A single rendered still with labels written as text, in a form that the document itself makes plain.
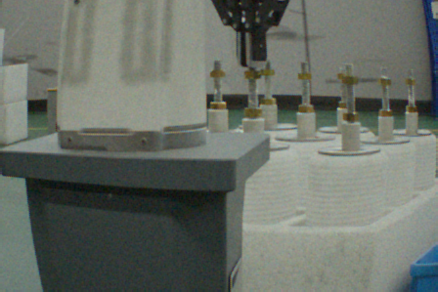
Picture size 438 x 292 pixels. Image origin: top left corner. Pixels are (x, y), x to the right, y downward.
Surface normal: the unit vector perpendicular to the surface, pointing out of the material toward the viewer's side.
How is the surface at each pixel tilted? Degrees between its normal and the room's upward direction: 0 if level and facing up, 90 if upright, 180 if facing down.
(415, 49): 90
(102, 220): 90
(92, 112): 90
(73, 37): 90
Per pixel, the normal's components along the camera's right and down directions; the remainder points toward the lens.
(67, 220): -0.17, 0.07
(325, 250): -0.54, 0.07
